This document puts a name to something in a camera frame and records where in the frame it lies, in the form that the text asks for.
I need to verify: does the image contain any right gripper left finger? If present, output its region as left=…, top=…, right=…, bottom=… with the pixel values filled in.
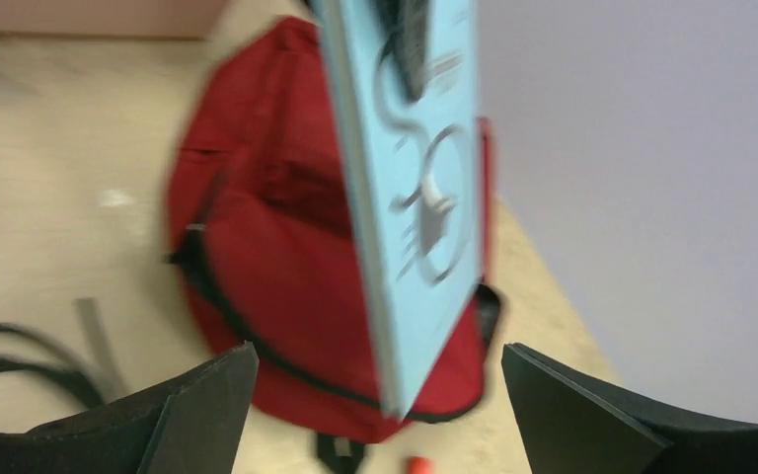
left=0, top=343, right=259, bottom=474

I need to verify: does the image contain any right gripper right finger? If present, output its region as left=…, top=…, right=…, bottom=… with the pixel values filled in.
left=501, top=343, right=758, bottom=474

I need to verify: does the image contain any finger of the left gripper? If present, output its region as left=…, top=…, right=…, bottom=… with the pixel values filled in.
left=373, top=0, right=431, bottom=103

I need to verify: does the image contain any light blue book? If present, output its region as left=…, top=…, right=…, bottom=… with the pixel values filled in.
left=312, top=1, right=483, bottom=420

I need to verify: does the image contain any red student backpack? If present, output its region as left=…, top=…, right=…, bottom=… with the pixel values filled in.
left=164, top=16, right=504, bottom=474

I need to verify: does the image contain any red orange crayon marker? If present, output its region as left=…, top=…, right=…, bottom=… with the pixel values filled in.
left=406, top=456, right=434, bottom=474

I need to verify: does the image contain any black coiled cable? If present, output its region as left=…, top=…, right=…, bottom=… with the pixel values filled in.
left=0, top=321, right=106, bottom=412

